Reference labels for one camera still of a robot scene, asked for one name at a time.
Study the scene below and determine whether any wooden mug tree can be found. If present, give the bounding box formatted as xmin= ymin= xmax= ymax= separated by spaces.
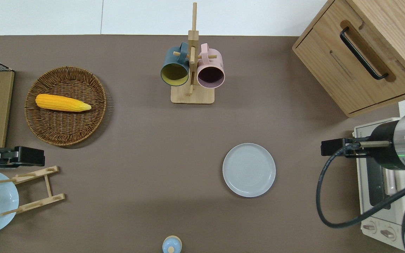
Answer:
xmin=171 ymin=2 xmax=215 ymax=104

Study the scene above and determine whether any brown wicker basket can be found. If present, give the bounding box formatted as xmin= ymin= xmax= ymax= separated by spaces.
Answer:
xmin=25 ymin=66 xmax=107 ymax=147

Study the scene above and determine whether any pink mug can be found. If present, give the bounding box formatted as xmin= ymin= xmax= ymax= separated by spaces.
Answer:
xmin=197 ymin=43 xmax=225 ymax=89

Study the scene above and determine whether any wooden dish rack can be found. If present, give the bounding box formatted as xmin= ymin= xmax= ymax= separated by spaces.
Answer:
xmin=0 ymin=166 xmax=65 ymax=216

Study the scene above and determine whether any black cabinet handle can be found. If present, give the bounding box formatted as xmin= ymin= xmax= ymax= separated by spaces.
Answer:
xmin=340 ymin=27 xmax=389 ymax=80

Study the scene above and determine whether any yellow corn cob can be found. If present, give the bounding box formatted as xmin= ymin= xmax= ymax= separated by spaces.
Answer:
xmin=35 ymin=93 xmax=92 ymax=112

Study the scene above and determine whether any teal mug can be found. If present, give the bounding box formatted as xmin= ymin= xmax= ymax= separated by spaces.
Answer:
xmin=160 ymin=42 xmax=190 ymax=87

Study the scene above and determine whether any wooden drawer cabinet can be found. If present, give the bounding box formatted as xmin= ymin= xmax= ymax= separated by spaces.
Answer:
xmin=293 ymin=0 xmax=405 ymax=118

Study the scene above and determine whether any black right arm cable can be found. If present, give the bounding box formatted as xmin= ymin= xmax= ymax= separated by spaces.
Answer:
xmin=316 ymin=141 xmax=405 ymax=229

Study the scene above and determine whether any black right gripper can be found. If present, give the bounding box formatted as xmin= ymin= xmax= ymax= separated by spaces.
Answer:
xmin=321 ymin=121 xmax=400 ymax=171

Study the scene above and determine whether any brown table mat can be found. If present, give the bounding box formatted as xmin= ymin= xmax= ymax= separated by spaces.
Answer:
xmin=0 ymin=34 xmax=405 ymax=253

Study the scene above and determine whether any white toaster oven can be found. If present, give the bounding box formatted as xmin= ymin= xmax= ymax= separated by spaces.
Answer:
xmin=353 ymin=118 xmax=405 ymax=252

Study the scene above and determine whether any gray round plate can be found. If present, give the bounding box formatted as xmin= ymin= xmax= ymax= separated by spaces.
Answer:
xmin=223 ymin=143 xmax=276 ymax=198

